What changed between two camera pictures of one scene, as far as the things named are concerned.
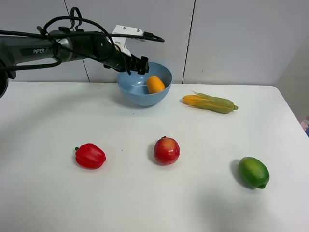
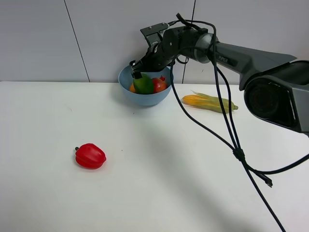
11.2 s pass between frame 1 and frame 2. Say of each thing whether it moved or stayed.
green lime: moved
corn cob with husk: stayed
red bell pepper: stayed
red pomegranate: moved
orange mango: moved
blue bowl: stayed
